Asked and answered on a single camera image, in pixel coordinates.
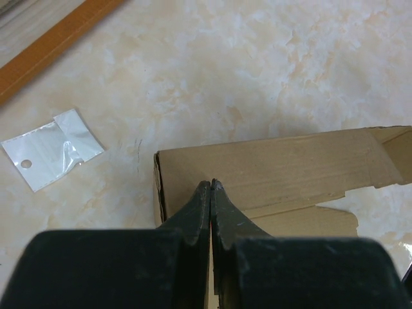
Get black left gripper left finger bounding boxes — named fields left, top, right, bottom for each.
left=1, top=181, right=211, bottom=308

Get small clear plastic bag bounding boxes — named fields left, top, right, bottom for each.
left=1, top=109, right=104, bottom=192

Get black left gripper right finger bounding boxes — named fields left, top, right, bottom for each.
left=211, top=180, right=411, bottom=308

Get brown cardboard box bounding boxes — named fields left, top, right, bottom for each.
left=154, top=126, right=411, bottom=236

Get orange wooden shelf rack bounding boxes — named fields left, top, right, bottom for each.
left=1, top=0, right=124, bottom=106

